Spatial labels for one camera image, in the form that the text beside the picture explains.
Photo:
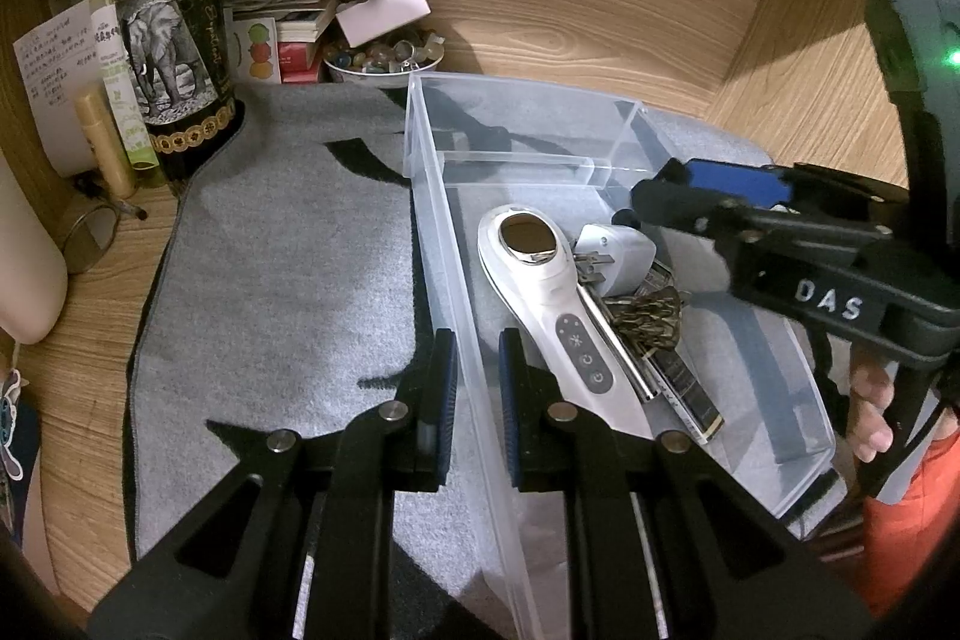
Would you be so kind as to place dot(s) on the yellow lip balm stick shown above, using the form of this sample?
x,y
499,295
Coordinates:
x,y
105,145

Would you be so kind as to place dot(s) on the white bowl of stones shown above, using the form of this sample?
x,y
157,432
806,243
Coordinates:
x,y
382,61

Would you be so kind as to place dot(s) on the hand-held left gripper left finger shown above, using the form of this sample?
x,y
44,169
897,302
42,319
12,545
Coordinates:
x,y
447,385

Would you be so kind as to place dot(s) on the pale pink box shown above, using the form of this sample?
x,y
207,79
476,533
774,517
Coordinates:
x,y
382,12

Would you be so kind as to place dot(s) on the bunch of brass keys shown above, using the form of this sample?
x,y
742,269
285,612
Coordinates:
x,y
649,314

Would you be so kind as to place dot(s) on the white handwritten paper note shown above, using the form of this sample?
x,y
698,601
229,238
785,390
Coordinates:
x,y
60,78

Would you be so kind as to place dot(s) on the white power adapter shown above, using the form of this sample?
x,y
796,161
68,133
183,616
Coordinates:
x,y
619,257

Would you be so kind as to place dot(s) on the person's right hand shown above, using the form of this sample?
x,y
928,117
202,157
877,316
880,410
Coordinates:
x,y
874,407

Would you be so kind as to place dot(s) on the clear plastic storage box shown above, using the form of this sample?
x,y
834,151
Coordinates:
x,y
480,280

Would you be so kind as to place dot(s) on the silver metal bar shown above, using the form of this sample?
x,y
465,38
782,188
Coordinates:
x,y
619,344

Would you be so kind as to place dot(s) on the beige rounded object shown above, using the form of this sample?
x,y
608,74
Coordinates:
x,y
26,272

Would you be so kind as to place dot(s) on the round metal-rimmed mirror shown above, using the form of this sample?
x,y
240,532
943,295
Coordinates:
x,y
86,242

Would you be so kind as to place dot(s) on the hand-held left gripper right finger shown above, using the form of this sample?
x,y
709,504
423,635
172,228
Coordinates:
x,y
511,385

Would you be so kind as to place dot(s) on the dark wine bottle elephant label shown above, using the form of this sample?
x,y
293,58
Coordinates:
x,y
176,63

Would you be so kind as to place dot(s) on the grey mat with black pattern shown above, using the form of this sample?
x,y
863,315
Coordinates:
x,y
285,280

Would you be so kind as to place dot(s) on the white handheld massager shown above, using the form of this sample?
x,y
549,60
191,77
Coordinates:
x,y
547,310

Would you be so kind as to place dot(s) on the fruit print card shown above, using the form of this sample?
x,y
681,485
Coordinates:
x,y
256,51

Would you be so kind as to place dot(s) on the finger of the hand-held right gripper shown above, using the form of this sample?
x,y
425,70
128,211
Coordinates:
x,y
682,205
739,179

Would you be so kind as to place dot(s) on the red box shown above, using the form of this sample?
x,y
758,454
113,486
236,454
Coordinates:
x,y
296,61

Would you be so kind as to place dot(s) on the black bar with gold edge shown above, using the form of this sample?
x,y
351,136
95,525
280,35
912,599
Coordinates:
x,y
690,396

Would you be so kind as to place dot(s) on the green and white tube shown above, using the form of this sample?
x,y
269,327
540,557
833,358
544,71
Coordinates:
x,y
124,108

